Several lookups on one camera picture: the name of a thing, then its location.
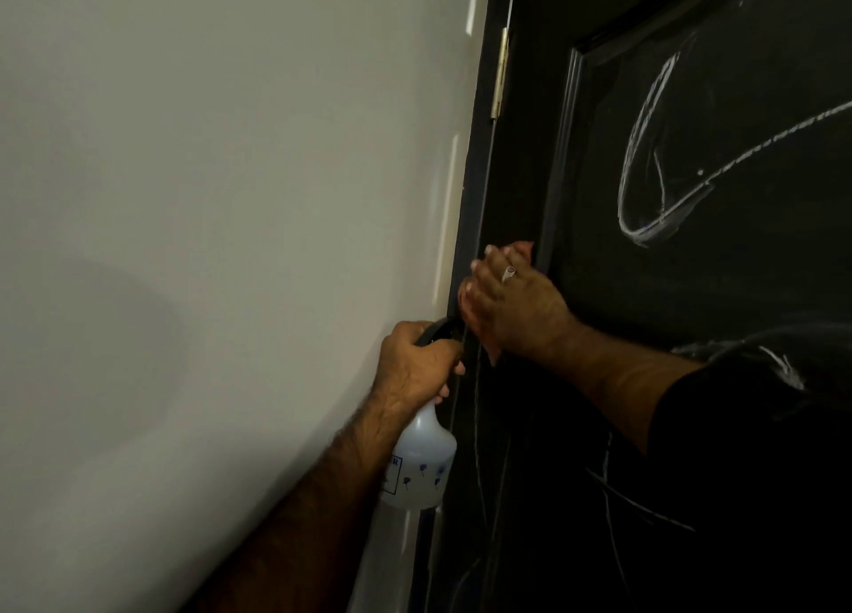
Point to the person's left hand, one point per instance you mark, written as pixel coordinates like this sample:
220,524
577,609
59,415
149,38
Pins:
409,373

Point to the person's right hand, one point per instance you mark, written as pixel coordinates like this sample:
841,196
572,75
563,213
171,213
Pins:
526,313

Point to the orange checked cloth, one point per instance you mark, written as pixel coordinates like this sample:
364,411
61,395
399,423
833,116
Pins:
480,340

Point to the white spray bottle black trigger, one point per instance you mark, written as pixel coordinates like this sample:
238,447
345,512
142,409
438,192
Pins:
419,466

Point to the black wooden door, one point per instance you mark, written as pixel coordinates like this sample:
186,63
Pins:
732,266

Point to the person's left forearm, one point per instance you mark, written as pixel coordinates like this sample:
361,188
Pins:
313,526

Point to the black right sleeve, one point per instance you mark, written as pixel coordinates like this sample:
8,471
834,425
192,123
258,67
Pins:
745,466

